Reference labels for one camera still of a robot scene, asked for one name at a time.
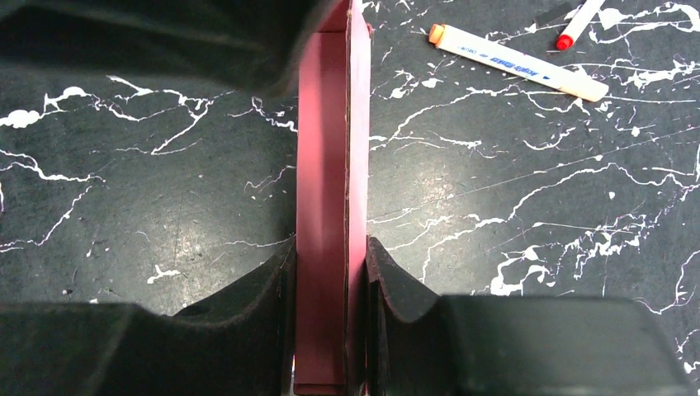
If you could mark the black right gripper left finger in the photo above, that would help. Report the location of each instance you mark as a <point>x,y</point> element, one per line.
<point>234,342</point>

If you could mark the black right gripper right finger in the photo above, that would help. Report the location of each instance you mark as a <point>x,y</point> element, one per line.
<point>423,343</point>

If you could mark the pink cardboard box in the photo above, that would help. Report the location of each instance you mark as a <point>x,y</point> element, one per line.
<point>331,204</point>

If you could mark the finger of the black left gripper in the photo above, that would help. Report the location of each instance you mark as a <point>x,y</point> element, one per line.
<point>247,45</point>

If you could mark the red capped white marker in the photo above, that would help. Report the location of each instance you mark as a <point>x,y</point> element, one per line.
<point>578,23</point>

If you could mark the orange capped white marker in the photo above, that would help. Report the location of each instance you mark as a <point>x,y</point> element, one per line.
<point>481,50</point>

